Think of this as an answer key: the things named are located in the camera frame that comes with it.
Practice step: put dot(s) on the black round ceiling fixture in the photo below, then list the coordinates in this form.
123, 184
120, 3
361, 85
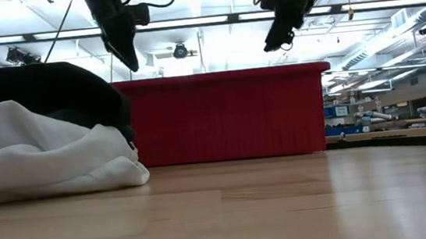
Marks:
180, 51

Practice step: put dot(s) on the light wood desk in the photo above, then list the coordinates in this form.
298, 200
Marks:
394, 134

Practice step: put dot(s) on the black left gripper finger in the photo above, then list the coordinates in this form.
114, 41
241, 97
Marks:
124, 51

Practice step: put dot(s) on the black track light fixture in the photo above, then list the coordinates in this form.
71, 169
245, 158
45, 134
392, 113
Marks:
22, 56

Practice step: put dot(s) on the black overhead light bar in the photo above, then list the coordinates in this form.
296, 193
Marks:
203, 21

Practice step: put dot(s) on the white shirt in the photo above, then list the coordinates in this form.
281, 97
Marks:
44, 159

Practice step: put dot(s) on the blue storage bin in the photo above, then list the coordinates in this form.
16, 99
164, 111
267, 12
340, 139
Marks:
335, 111
341, 130

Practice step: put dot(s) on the red plastic laundry basket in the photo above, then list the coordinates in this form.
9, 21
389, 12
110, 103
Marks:
228, 118

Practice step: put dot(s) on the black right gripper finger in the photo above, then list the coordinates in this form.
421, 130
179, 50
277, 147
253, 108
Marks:
279, 36

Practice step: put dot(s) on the black garment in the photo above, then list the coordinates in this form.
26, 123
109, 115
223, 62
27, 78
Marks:
37, 89

